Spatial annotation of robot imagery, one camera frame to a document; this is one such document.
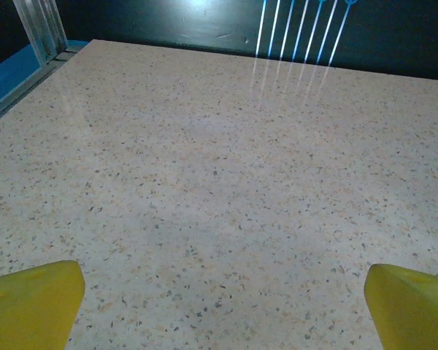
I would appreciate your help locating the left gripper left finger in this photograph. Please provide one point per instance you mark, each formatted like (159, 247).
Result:
(29, 310)

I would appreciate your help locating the aluminium side rail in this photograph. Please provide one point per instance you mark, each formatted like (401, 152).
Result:
(18, 89)

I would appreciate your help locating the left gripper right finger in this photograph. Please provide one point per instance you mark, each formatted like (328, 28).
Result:
(412, 313)

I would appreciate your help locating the aluminium frame post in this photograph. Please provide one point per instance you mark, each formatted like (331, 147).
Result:
(40, 29)

